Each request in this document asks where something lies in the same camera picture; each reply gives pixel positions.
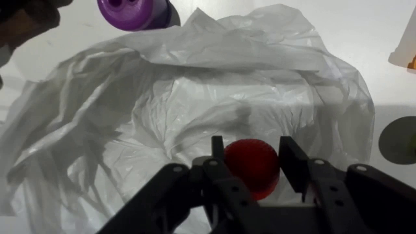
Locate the white plastic bag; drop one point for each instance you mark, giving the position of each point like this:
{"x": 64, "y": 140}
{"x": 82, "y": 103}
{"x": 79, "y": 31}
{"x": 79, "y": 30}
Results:
{"x": 80, "y": 142}

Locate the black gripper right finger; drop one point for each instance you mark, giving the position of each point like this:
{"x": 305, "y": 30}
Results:
{"x": 361, "y": 200}

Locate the white supplement bottle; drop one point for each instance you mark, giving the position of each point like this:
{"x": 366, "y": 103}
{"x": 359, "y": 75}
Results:
{"x": 405, "y": 53}

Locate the brown plush moose toy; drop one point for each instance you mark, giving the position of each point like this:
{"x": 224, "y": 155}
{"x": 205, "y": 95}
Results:
{"x": 24, "y": 20}

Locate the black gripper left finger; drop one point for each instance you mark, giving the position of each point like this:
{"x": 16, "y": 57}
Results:
{"x": 170, "y": 196}

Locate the purple lid play-doh tub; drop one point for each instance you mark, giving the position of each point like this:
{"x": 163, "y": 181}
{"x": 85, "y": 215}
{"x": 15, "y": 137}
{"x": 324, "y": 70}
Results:
{"x": 140, "y": 14}

